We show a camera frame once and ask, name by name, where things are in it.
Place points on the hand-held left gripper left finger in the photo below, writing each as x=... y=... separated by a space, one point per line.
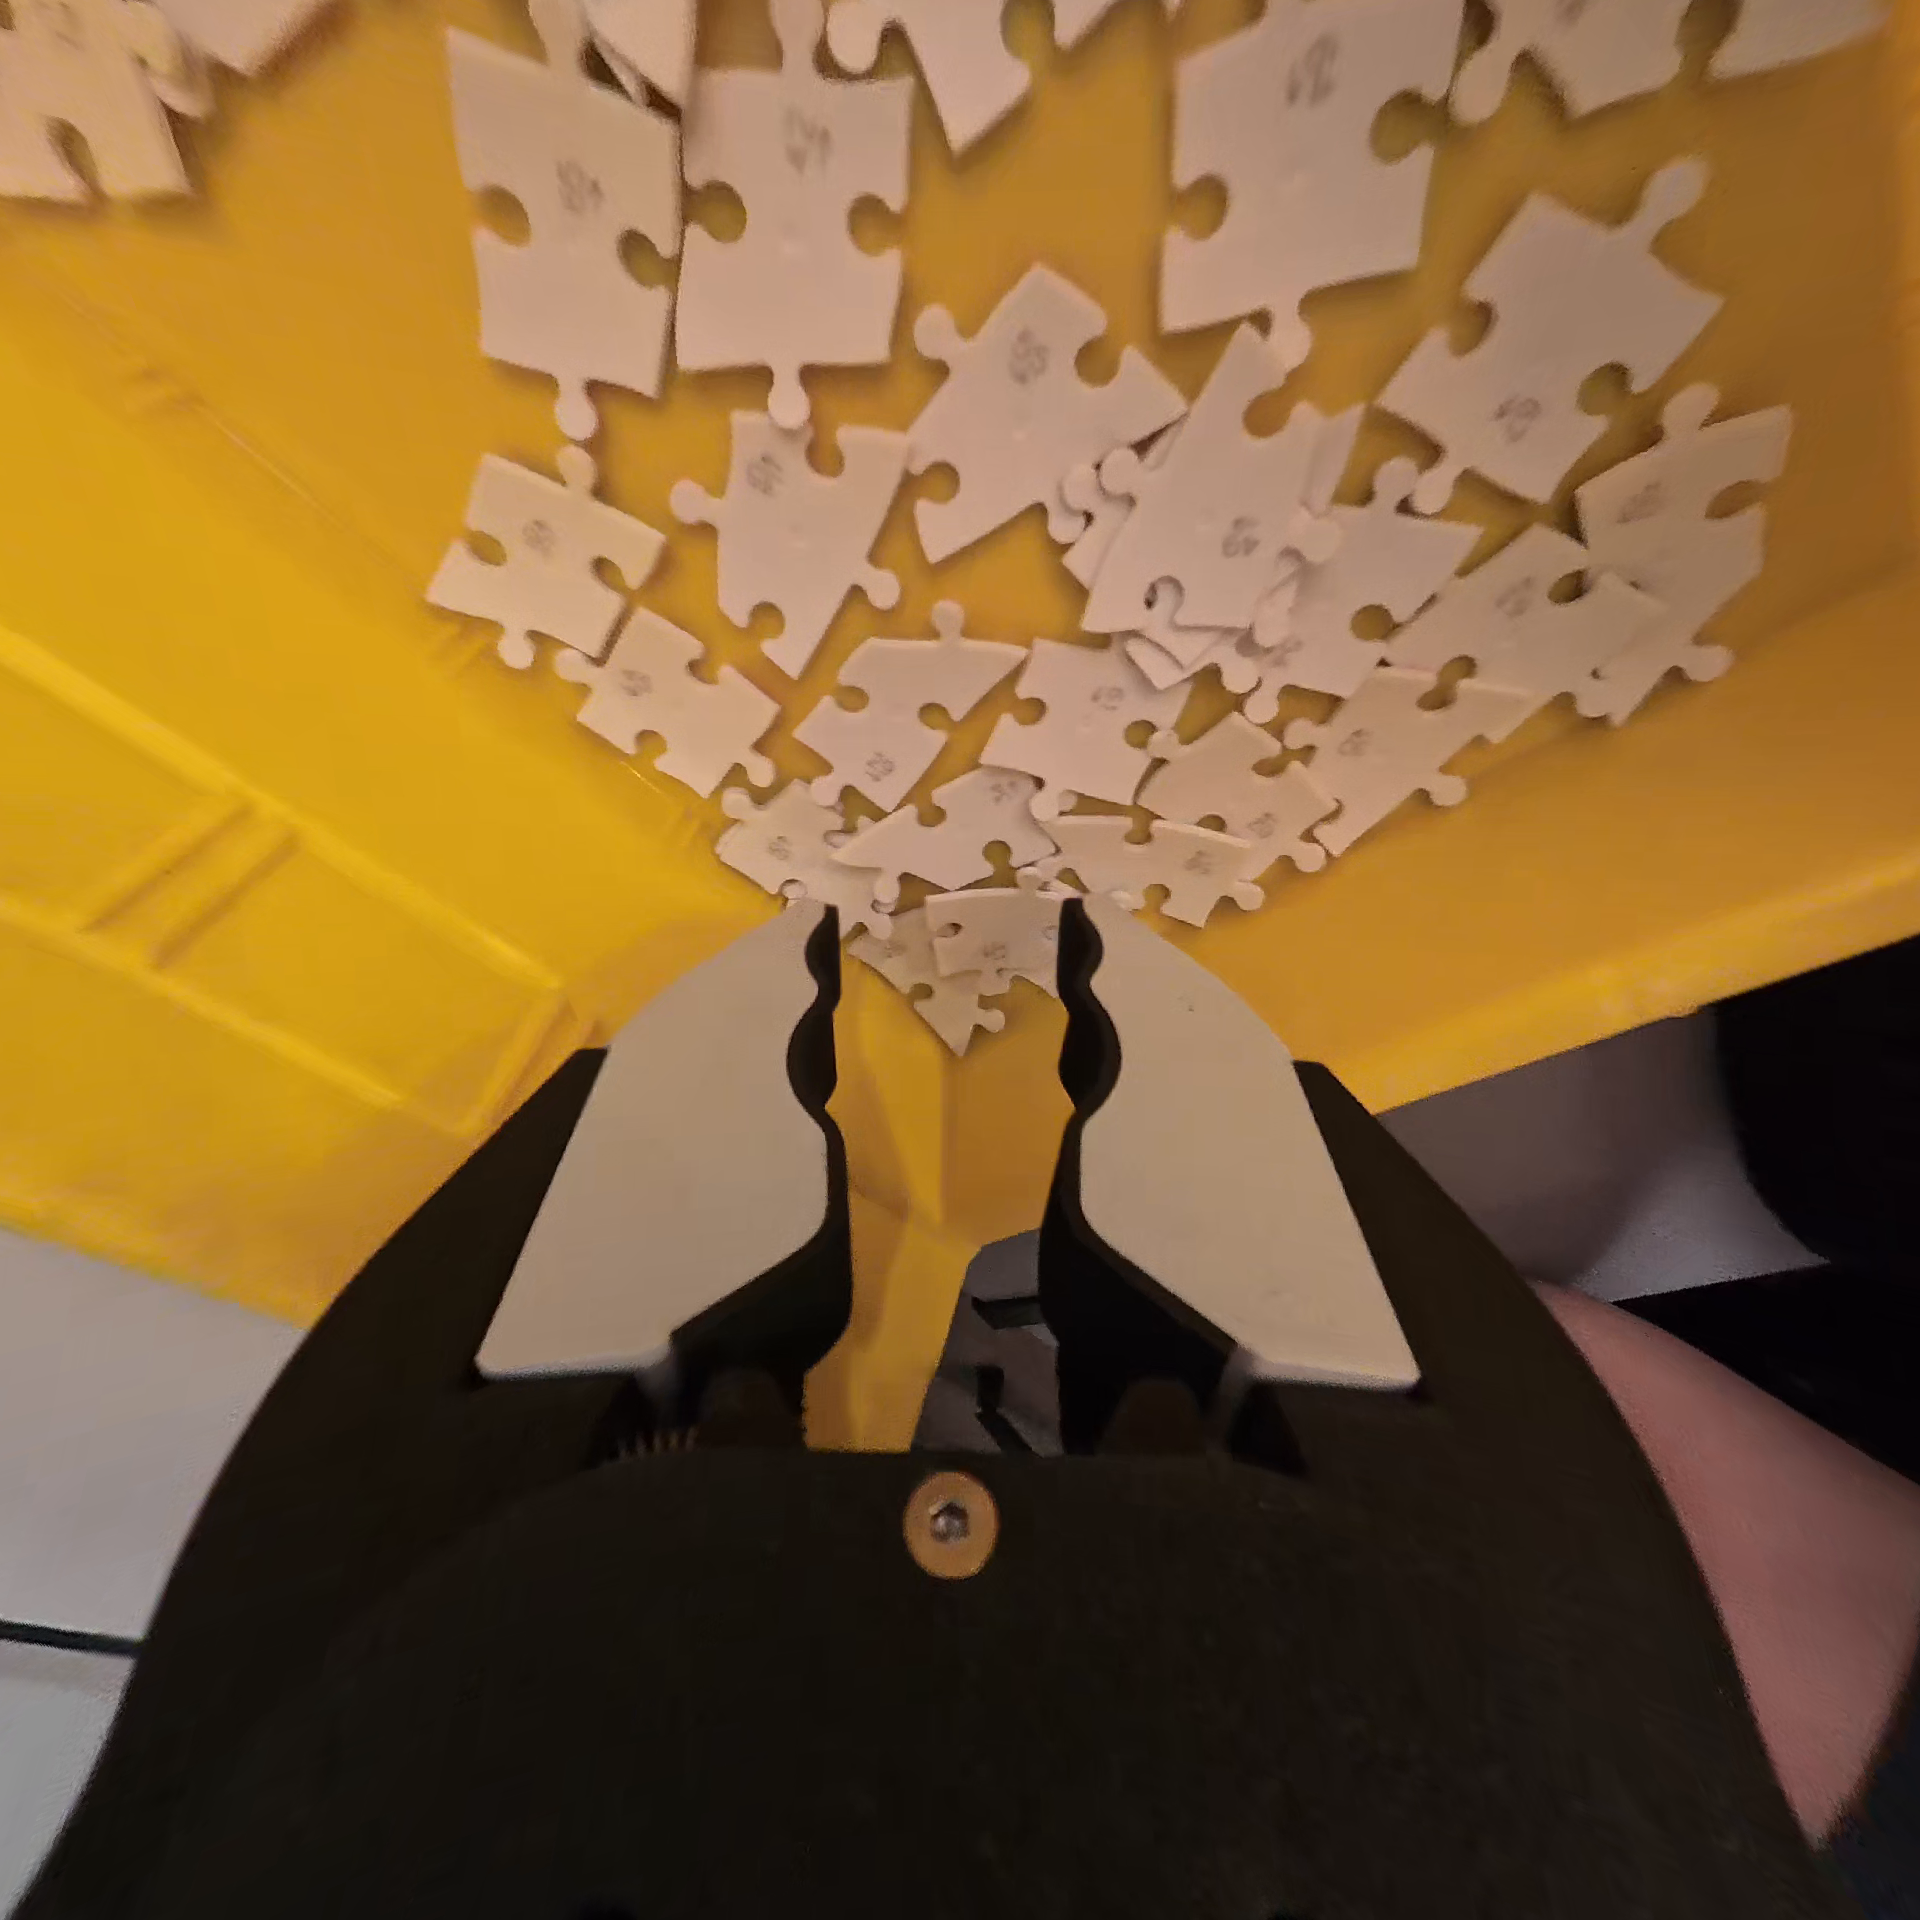
x=666 y=1201

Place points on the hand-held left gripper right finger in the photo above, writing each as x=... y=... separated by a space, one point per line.
x=1232 y=1201

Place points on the yellow plastic bin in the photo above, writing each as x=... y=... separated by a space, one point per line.
x=302 y=992

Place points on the pile of puzzle pieces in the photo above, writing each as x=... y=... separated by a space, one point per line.
x=1019 y=389

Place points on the black quilted pad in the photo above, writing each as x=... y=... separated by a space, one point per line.
x=1835 y=1141

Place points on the person's leg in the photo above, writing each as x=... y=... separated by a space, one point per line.
x=1772 y=1562

